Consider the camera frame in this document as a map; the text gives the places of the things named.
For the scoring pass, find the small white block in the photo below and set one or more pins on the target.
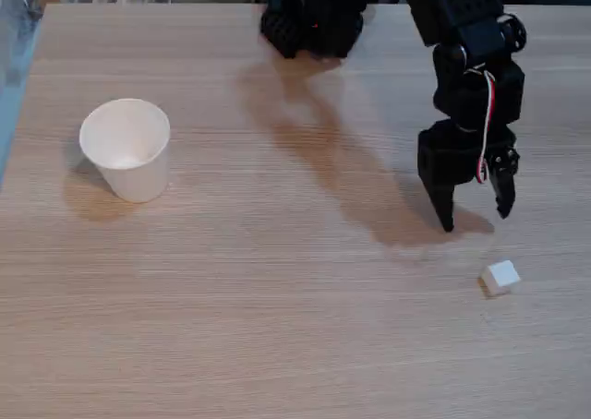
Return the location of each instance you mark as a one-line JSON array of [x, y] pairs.
[[502, 278]]

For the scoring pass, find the white paper cup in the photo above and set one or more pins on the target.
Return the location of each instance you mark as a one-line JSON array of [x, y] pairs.
[[131, 160]]

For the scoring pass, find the person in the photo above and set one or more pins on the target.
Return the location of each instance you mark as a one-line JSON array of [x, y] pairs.
[[16, 31]]

